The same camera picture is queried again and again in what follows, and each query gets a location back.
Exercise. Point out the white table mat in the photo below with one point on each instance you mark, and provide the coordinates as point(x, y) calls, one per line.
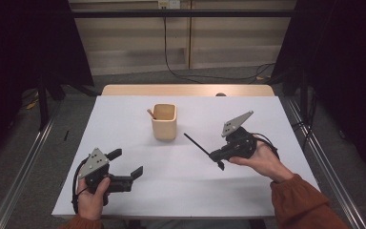
point(187, 191)

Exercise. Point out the black curtain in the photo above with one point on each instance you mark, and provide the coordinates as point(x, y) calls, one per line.
point(19, 47)
point(346, 63)

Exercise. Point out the small dark round object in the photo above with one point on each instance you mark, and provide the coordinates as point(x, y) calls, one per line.
point(220, 94)

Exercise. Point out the black metal stand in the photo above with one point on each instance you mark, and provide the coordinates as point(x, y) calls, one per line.
point(43, 108)

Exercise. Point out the person's left hand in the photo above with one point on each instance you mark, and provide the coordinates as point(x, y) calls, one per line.
point(90, 206)

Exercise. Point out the aluminium floor rail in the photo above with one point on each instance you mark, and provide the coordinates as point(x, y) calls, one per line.
point(24, 171)
point(329, 171)

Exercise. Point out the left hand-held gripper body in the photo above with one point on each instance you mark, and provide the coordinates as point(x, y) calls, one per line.
point(93, 162)

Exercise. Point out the brown pencil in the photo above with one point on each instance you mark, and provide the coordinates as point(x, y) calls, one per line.
point(150, 113)

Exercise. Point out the white wall socket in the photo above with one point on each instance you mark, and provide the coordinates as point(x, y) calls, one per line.
point(171, 4)

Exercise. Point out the small black stick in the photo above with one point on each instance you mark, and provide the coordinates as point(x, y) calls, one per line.
point(66, 135)

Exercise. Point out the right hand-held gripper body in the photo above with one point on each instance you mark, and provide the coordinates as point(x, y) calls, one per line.
point(241, 143)

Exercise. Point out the black horizontal metal bar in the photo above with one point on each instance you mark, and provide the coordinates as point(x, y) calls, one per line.
point(124, 13)

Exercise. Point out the black brush pen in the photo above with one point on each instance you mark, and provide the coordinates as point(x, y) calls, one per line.
point(197, 144)

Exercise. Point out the cream square pen holder cup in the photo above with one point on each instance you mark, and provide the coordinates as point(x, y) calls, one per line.
point(164, 130)

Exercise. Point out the person's right hand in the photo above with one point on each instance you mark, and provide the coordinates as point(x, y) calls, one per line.
point(263, 162)

